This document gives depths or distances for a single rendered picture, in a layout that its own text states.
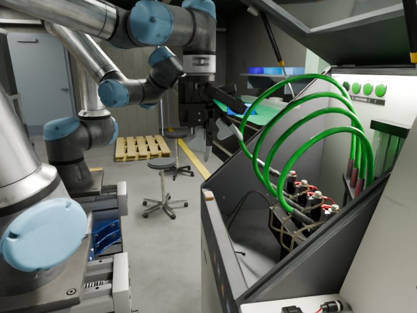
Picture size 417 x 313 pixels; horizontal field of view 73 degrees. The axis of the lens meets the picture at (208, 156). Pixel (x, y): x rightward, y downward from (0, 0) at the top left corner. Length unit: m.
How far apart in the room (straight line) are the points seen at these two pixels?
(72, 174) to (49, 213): 0.64
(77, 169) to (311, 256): 0.81
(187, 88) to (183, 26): 0.14
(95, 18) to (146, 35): 0.12
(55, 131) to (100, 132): 0.16
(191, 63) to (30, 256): 0.46
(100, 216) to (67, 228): 0.66
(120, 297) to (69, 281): 0.11
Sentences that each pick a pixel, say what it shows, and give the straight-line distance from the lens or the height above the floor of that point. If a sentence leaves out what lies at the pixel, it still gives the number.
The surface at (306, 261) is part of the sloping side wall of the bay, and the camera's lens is 0.64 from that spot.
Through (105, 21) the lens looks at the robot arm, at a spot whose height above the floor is 1.53.
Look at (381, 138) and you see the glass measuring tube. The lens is 0.99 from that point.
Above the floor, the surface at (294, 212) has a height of 1.12.
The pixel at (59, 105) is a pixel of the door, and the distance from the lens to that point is 7.29.
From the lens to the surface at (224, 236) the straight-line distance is 0.90.
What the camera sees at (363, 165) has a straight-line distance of 0.84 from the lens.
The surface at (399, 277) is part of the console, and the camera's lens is 0.61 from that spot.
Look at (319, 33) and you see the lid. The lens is 1.12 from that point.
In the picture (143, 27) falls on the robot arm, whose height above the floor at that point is 1.51.
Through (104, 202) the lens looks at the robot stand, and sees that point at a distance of 1.12.
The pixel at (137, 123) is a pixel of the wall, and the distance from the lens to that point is 6.31.
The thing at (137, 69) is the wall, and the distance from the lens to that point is 6.22.
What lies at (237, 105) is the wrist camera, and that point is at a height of 1.36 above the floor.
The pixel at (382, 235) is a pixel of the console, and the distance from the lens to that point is 0.63.
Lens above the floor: 1.44
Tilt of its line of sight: 17 degrees down
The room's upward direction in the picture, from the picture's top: straight up
